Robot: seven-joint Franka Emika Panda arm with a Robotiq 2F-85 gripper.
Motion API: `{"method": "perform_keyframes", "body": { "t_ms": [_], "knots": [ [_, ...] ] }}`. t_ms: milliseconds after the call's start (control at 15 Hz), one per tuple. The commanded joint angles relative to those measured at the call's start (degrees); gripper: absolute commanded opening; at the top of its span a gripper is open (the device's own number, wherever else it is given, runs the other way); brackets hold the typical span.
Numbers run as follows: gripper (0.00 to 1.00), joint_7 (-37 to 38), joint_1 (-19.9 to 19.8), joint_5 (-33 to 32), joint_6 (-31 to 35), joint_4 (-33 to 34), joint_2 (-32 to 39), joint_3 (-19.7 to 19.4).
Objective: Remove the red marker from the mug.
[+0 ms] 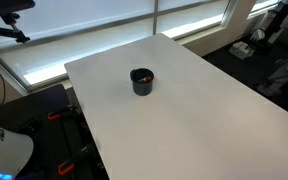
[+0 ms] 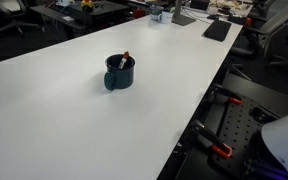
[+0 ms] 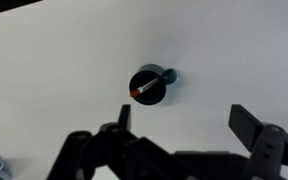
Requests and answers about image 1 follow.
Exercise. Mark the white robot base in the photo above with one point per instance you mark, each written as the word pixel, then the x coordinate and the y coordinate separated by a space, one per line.
pixel 15 152

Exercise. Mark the black side table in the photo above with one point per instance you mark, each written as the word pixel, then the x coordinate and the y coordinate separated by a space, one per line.
pixel 54 141

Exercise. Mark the orange-handled clamp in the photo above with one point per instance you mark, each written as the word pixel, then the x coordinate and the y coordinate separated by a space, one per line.
pixel 81 156
pixel 58 113

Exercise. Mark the red and white marker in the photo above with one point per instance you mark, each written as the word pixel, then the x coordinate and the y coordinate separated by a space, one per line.
pixel 145 79

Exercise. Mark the upper orange-handled clamp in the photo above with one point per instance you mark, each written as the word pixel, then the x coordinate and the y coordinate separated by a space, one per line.
pixel 58 113

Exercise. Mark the lower orange-handled clamp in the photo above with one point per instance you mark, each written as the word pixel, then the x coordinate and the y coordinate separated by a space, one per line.
pixel 81 156

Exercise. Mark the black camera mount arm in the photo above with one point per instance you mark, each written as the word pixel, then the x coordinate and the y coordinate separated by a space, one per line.
pixel 8 13

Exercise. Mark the dark blue mug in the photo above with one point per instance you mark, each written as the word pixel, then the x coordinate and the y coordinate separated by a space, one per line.
pixel 141 89

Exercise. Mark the white device on floor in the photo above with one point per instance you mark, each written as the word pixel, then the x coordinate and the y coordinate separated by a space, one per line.
pixel 241 50

